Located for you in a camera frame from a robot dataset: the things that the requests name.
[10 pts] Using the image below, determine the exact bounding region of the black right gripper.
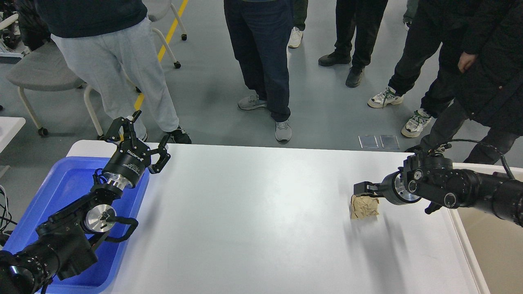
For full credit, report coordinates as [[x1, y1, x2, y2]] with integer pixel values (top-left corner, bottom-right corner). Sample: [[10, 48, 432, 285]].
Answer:
[[353, 171, 421, 205]]

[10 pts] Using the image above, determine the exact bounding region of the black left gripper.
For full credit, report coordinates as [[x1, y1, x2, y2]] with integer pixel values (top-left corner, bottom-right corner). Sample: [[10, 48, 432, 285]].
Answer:
[[102, 110, 171, 189]]

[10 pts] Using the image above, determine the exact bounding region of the brown paper ball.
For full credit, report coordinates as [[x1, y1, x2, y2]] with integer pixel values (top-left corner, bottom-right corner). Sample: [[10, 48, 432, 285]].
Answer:
[[349, 195, 380, 219]]

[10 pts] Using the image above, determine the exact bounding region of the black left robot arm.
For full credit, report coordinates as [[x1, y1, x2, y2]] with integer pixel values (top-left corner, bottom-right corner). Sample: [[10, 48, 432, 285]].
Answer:
[[1, 110, 171, 294]]

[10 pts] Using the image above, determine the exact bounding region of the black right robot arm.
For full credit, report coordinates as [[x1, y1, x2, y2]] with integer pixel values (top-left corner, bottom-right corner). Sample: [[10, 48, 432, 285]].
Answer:
[[353, 141, 523, 226]]

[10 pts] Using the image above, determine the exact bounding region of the metal floor plate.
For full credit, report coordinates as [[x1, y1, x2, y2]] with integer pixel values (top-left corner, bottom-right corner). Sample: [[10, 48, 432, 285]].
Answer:
[[358, 135, 379, 149], [380, 135, 400, 149]]

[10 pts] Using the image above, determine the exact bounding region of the person in grey sweatpants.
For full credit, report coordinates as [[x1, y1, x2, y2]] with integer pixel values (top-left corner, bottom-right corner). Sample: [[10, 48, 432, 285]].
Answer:
[[34, 0, 191, 144]]

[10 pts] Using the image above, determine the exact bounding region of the grey chair with castors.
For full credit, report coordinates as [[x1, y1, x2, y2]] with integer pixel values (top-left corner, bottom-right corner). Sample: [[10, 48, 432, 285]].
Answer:
[[6, 42, 85, 137]]

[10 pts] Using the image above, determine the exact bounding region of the white side table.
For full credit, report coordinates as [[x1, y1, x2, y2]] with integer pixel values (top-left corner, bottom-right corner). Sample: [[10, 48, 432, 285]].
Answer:
[[0, 116, 26, 153]]

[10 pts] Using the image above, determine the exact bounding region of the beige plastic bin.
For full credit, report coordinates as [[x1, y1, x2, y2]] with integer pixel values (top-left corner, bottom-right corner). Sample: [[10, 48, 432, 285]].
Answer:
[[447, 163, 523, 294]]

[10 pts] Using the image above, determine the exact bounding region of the person in black coat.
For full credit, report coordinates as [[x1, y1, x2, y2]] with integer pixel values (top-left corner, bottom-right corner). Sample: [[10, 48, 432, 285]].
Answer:
[[367, 0, 523, 165]]

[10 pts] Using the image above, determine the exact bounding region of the person in black trousers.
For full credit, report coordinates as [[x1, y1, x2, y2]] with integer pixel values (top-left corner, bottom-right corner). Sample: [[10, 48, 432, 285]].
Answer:
[[318, 0, 388, 88]]

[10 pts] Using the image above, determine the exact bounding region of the person in navy trousers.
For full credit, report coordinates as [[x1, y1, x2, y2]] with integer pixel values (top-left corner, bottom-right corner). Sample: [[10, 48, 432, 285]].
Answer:
[[224, 0, 293, 141]]

